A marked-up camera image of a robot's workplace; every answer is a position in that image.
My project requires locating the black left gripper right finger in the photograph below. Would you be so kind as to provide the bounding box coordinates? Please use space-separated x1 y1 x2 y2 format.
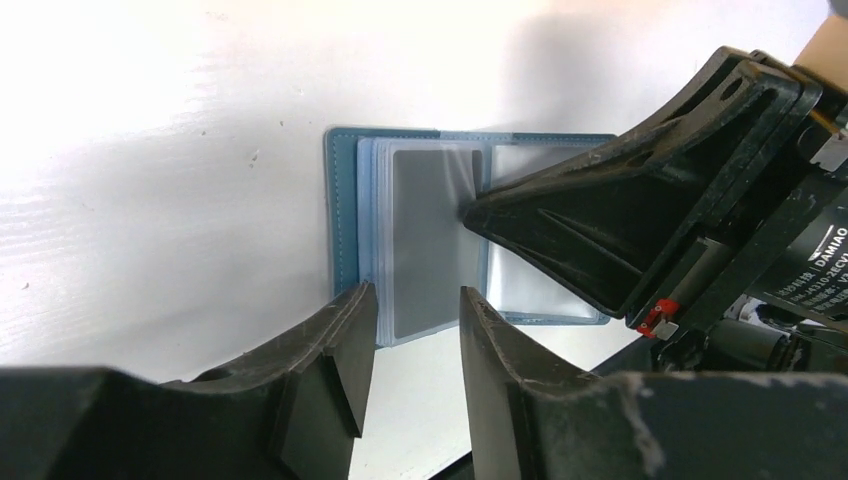
459 287 847 479

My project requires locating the blue leather card holder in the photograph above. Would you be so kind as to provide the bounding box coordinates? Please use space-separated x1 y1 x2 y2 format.
324 127 609 348

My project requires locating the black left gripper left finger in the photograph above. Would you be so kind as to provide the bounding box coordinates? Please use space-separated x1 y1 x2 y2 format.
1 283 378 479

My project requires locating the dark grey credit card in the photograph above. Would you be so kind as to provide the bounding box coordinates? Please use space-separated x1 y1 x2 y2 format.
391 148 483 342

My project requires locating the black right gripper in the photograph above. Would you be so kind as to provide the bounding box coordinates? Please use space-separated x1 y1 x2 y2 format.
463 47 847 375

